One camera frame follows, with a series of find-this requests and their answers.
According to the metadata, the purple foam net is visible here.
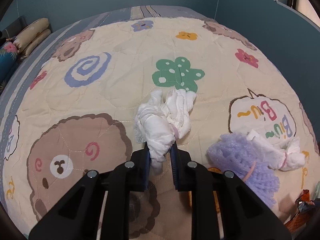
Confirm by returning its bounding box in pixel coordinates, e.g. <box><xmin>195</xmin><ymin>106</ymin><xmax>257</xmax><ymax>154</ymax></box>
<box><xmin>207</xmin><ymin>133</ymin><xmax>280</xmax><ymax>208</ymax></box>

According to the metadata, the cartoon bear quilt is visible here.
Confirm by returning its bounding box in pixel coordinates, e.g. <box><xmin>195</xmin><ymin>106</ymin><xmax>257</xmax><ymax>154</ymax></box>
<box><xmin>1</xmin><ymin>17</ymin><xmax>319</xmax><ymax>239</ymax></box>

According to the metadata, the blue floral folded blanket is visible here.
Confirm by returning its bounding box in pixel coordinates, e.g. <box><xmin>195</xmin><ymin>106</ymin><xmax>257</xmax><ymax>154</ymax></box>
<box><xmin>0</xmin><ymin>41</ymin><xmax>18</xmax><ymax>93</ymax></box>

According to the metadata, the white tissue bundle large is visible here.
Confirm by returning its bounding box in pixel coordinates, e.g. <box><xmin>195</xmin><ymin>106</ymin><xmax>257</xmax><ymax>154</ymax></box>
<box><xmin>246</xmin><ymin>130</ymin><xmax>305</xmax><ymax>171</ymax></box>

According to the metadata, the grey bed headboard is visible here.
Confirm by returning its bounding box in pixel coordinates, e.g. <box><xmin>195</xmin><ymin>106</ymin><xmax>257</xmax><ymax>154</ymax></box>
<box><xmin>1</xmin><ymin>16</ymin><xmax>27</xmax><ymax>38</ymax></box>

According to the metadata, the white tissue bundle long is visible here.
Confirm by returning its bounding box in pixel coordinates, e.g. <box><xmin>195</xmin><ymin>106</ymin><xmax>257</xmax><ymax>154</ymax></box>
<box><xmin>133</xmin><ymin>88</ymin><xmax>196</xmax><ymax>175</ymax></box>

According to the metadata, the orange peel curl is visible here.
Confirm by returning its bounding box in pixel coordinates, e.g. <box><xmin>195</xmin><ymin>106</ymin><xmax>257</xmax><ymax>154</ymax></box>
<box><xmin>208</xmin><ymin>167</ymin><xmax>222</xmax><ymax>174</ymax></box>

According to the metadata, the orange snack wrapper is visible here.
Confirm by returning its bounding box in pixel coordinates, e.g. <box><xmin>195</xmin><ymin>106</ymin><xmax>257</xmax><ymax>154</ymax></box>
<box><xmin>285</xmin><ymin>190</ymin><xmax>317</xmax><ymax>234</ymax></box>

